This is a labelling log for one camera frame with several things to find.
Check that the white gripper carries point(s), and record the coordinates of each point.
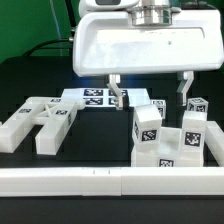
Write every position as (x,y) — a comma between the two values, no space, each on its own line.
(108,43)

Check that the white chair seat part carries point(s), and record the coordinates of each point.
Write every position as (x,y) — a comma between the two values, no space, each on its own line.
(169,152)

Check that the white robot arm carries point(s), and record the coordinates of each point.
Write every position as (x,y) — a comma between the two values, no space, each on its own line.
(156,13)

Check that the white marker base plate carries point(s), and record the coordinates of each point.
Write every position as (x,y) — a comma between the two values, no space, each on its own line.
(103,97)

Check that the white right rail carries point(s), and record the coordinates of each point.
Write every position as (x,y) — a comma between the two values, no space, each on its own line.
(215,141)

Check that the white rail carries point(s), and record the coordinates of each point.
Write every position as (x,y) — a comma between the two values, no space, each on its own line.
(215,141)
(111,181)

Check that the white chair back frame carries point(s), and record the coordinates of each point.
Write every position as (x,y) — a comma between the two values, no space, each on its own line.
(54,115)

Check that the white front rail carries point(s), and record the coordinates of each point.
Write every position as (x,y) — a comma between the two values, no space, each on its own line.
(111,181)

